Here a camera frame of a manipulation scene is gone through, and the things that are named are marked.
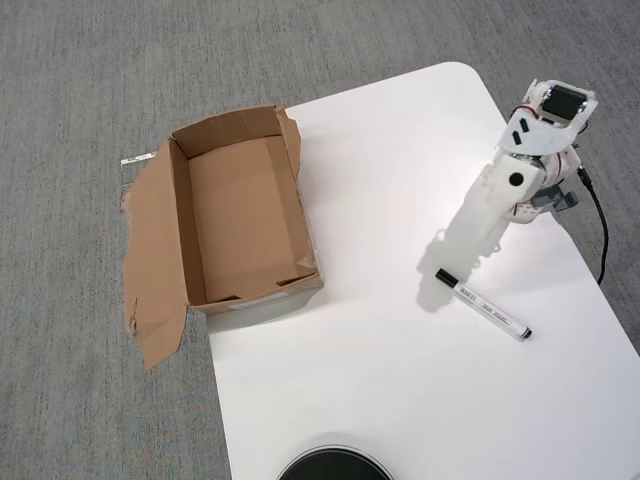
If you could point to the black round disc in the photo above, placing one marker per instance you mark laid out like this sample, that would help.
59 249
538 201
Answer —
330 465

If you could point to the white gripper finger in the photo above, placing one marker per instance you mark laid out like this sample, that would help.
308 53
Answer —
470 220
495 230

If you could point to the torn brown cardboard box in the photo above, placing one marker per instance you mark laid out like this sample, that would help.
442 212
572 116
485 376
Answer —
220 225

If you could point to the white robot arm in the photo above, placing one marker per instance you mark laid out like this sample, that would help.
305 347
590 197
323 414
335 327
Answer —
535 135

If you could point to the white marker pen black cap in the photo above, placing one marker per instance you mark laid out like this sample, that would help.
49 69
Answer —
480 305

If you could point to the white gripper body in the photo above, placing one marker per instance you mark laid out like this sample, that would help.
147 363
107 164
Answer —
492 200

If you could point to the white paper strip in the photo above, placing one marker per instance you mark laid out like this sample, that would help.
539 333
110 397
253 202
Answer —
135 159

